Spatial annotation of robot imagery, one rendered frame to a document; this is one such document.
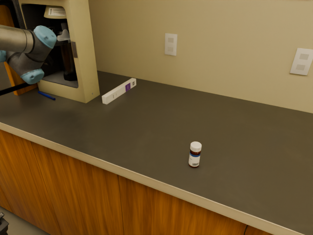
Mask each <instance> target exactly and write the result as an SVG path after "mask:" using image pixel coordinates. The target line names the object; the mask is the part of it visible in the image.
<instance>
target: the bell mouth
mask: <svg viewBox="0 0 313 235"><path fill-rule="evenodd" d="M44 17H45V18H50V19H66V18H67V17H66V11H65V9H64V8H63V7H62V6H51V5H46V9H45V13H44Z"/></svg>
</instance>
